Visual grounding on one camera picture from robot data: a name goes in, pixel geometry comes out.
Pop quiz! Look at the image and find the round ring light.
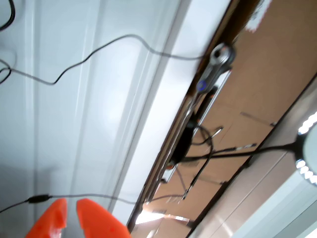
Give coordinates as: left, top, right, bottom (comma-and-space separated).
294, 111, 317, 187

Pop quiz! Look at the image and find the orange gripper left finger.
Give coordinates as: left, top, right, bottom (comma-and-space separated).
24, 197, 68, 238

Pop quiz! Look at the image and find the black cable bundle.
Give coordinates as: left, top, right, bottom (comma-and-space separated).
169, 122, 302, 201

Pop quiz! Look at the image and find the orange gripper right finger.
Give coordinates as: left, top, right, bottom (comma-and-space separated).
76, 198, 132, 238

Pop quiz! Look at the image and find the black cable with inline bump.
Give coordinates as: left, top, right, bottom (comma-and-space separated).
0, 192, 184, 214

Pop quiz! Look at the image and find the thin grey cable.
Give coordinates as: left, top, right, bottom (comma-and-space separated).
0, 34, 208, 86

